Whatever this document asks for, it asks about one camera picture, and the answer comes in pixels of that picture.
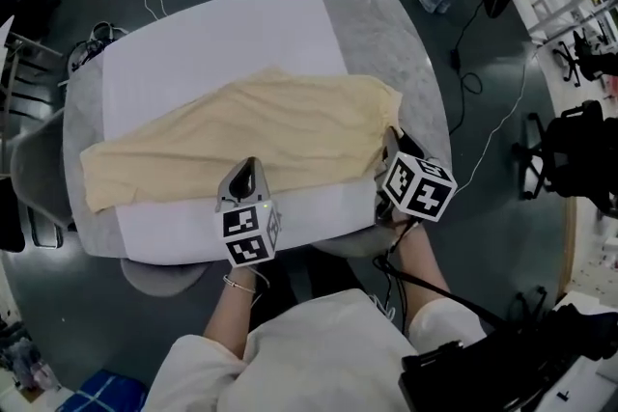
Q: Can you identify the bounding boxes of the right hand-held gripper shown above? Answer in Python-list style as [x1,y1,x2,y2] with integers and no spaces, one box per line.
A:
[375,125,459,233]

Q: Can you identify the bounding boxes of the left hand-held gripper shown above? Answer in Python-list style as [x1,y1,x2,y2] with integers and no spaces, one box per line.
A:
[214,156,283,268]

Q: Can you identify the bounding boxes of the pale yellow pants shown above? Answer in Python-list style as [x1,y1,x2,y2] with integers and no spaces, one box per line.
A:
[79,66,405,214]

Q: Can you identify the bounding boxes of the person's right forearm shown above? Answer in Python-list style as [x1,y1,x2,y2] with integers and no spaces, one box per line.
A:
[385,215,453,344]

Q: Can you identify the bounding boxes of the person's left forearm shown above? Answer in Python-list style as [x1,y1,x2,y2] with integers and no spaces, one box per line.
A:
[202,263,260,361]

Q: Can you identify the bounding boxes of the person's black trousers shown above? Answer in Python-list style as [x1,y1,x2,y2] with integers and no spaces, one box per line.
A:
[249,244,371,335]

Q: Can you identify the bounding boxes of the white sheet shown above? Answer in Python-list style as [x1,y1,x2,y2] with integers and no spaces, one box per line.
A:
[100,0,379,265]

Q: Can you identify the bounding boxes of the black office chair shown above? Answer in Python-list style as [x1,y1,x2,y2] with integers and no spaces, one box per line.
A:
[510,99,618,214]
[551,30,618,88]

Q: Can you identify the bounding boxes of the person's white shirt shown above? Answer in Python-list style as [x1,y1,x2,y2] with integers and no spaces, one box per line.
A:
[142,287,489,412]

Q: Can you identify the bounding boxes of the grey shell chair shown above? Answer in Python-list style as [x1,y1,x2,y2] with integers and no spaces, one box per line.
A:
[10,109,74,231]

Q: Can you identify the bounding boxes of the blue box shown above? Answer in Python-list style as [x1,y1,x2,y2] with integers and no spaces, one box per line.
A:
[56,368,150,412]

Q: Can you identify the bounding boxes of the black floor cable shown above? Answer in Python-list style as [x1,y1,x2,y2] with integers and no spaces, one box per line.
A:
[447,0,498,137]

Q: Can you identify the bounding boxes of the thin silver bracelet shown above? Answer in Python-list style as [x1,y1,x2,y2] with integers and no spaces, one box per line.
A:
[222,274,258,295]

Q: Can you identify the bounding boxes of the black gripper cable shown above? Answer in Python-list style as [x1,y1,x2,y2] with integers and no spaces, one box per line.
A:
[371,226,511,329]

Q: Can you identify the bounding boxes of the headset with cables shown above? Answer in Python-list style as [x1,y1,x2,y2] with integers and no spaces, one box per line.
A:
[66,20,130,74]

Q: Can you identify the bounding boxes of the metal frame chair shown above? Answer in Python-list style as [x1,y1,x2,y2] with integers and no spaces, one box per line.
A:
[0,32,67,182]

